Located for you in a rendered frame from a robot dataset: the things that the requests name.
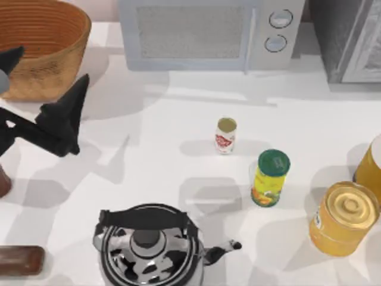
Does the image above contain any yellow jar with gold lid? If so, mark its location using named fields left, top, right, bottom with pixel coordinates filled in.
left=308, top=181, right=381, bottom=258

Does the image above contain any round microwave knob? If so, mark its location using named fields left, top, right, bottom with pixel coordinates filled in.
left=264, top=34, right=288, bottom=54
left=268, top=8, right=294, bottom=29

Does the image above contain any brown rounded block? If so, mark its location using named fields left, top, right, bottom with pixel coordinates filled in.
left=0, top=245, right=46, bottom=276

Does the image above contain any pale microwave oven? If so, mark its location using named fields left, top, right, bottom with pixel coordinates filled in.
left=117, top=0, right=306, bottom=76

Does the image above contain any red and white can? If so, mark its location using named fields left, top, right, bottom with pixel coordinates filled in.
left=214, top=117, right=238, bottom=156

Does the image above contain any tall yellow bottle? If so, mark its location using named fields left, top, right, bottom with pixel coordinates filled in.
left=352, top=138, right=381, bottom=198

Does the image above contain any microwave door handle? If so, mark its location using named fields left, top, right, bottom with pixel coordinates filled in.
left=243, top=7, right=257, bottom=76

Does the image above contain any brown woven basket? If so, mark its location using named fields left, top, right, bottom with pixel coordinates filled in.
left=0, top=0, right=92, bottom=103

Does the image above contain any microwave oven door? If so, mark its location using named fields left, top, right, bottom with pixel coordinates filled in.
left=118, top=0, right=254, bottom=73

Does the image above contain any pale grey rounded box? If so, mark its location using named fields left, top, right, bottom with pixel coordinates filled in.
left=0, top=68, right=10, bottom=94

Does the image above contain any silver kettle with black handle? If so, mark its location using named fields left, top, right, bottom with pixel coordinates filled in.
left=93, top=203, right=243, bottom=286

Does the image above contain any grey cabinet door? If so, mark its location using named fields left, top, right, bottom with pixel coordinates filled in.
left=340, top=0, right=381, bottom=85

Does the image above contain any dark brown cup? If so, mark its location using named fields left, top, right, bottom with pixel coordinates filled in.
left=0, top=163, right=13, bottom=199

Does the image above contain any yellow can with green lid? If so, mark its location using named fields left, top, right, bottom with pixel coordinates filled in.
left=250, top=148, right=291, bottom=207

